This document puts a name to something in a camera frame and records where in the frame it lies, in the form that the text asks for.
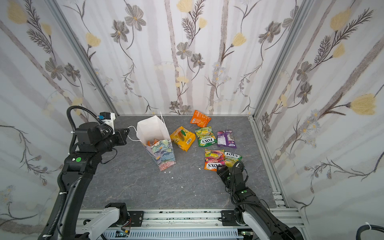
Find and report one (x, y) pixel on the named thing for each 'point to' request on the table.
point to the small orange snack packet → (200, 119)
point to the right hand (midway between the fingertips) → (219, 168)
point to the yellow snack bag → (183, 138)
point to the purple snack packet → (226, 138)
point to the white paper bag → (153, 133)
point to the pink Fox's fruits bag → (214, 158)
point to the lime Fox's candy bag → (231, 158)
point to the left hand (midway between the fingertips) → (130, 128)
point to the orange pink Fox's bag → (155, 141)
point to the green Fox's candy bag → (205, 136)
